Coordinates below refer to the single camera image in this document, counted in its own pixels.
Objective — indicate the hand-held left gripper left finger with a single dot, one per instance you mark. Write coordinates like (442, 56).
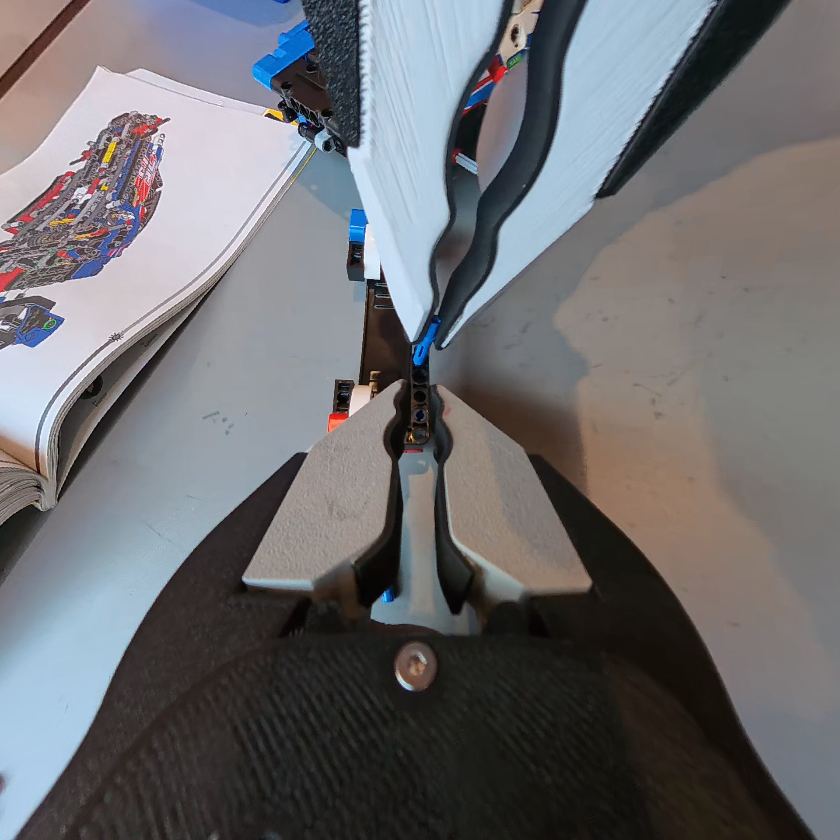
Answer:
(328, 519)

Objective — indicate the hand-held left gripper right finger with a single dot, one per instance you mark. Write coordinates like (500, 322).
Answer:
(512, 519)

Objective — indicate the small toy brick assembly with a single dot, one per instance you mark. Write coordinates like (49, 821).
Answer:
(383, 328)

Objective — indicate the blue pin piece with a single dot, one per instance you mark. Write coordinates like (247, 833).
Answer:
(423, 344)

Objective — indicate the red black toy race car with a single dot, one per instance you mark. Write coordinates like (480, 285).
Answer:
(305, 85)

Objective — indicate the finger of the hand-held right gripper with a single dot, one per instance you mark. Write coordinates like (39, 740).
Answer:
(591, 105)
(407, 131)

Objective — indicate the grey desk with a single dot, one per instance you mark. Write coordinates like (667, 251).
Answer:
(683, 368)

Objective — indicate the open instruction booklet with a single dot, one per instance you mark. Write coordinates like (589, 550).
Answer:
(223, 171)

